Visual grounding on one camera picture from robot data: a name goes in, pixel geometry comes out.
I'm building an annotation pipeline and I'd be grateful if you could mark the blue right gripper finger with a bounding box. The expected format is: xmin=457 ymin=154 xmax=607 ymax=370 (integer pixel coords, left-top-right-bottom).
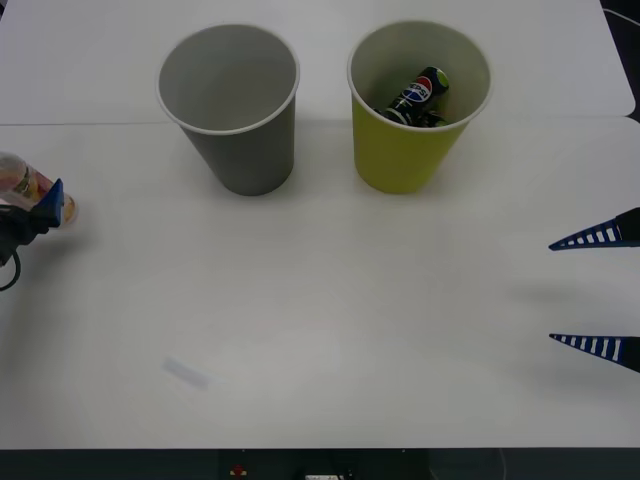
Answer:
xmin=548 ymin=206 xmax=640 ymax=252
xmin=548 ymin=333 xmax=640 ymax=375

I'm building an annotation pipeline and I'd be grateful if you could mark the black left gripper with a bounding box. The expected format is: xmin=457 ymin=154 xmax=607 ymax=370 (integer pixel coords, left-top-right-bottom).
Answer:
xmin=0 ymin=178 xmax=66 ymax=251

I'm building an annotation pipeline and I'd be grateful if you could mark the small red-capped plastic bottle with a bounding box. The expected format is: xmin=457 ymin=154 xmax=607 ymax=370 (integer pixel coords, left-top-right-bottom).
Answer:
xmin=0 ymin=153 xmax=80 ymax=234

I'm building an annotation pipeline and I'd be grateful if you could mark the crushed black drink can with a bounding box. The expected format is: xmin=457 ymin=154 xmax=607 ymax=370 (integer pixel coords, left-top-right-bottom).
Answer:
xmin=399 ymin=110 xmax=447 ymax=127

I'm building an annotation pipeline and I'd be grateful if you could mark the grey plastic waste bin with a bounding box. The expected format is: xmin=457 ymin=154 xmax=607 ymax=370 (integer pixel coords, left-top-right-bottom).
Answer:
xmin=155 ymin=23 xmax=301 ymax=197

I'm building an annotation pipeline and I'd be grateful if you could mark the yellow-green plastic waste bin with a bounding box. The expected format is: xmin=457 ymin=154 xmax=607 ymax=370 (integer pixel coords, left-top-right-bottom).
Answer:
xmin=347 ymin=19 xmax=494 ymax=195

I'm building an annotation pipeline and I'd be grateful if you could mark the white cable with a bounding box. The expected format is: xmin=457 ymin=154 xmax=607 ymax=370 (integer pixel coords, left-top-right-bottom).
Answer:
xmin=602 ymin=6 xmax=640 ymax=24

